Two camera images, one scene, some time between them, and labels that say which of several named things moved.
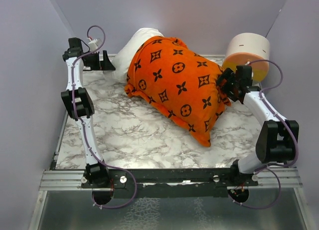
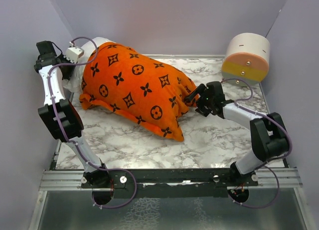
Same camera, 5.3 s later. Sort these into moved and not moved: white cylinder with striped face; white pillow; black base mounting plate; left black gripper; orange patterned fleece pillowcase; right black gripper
Moved: white pillow; orange patterned fleece pillowcase; left black gripper; right black gripper
Not moved: white cylinder with striped face; black base mounting plate
